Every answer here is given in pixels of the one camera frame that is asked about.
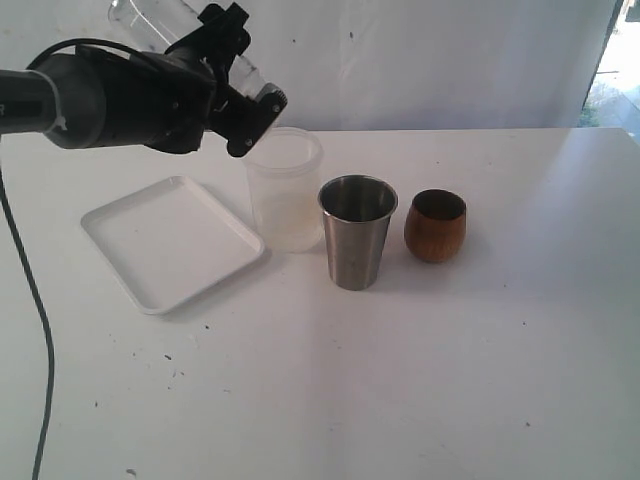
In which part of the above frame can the translucent white plastic cup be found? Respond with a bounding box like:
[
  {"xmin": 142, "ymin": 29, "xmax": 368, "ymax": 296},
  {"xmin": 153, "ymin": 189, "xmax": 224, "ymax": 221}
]
[{"xmin": 243, "ymin": 127, "xmax": 324, "ymax": 253}]

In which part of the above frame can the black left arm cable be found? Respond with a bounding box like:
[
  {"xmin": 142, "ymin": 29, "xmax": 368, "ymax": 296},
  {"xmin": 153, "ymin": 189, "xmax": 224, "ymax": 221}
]
[{"xmin": 0, "ymin": 38, "xmax": 141, "ymax": 480}]

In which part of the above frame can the round wooden cup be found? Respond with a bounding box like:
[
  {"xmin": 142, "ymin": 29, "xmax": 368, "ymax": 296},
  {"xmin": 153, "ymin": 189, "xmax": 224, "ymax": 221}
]
[{"xmin": 404, "ymin": 189, "xmax": 467, "ymax": 263}]

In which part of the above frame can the white backdrop sheet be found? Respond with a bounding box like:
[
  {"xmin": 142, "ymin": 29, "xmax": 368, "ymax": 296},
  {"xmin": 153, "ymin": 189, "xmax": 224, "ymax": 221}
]
[{"xmin": 0, "ymin": 0, "xmax": 621, "ymax": 134}]

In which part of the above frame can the clear plastic shaker cup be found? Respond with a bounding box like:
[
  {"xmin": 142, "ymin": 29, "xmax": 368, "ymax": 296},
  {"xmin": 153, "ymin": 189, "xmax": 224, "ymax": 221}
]
[{"xmin": 107, "ymin": 0, "xmax": 266, "ymax": 96}]

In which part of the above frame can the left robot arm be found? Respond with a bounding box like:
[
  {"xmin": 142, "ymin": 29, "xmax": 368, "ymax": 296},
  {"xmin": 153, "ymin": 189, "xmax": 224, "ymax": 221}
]
[{"xmin": 1, "ymin": 1, "xmax": 287, "ymax": 158}]

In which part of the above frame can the white rectangular tray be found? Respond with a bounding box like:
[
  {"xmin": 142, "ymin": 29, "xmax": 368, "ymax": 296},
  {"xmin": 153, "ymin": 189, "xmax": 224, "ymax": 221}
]
[{"xmin": 80, "ymin": 176, "xmax": 265, "ymax": 315}]

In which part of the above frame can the clear plastic shaker lid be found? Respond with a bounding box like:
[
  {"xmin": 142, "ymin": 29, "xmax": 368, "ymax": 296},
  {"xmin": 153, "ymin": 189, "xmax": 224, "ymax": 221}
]
[{"xmin": 229, "ymin": 56, "xmax": 280, "ymax": 101}]

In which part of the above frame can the stainless steel cup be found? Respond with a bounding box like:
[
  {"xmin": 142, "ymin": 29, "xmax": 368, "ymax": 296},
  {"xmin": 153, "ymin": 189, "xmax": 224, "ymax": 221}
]
[{"xmin": 318, "ymin": 174, "xmax": 398, "ymax": 291}]

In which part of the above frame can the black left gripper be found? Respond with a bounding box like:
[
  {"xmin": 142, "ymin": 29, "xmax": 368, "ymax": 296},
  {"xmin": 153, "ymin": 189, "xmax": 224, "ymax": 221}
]
[{"xmin": 127, "ymin": 3, "xmax": 288, "ymax": 158}]

